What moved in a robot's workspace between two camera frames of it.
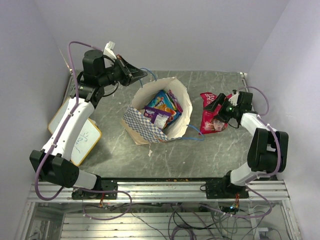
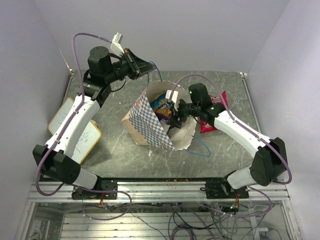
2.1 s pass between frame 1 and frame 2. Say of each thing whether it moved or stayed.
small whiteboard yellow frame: stayed
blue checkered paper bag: moved
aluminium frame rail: stayed
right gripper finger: moved
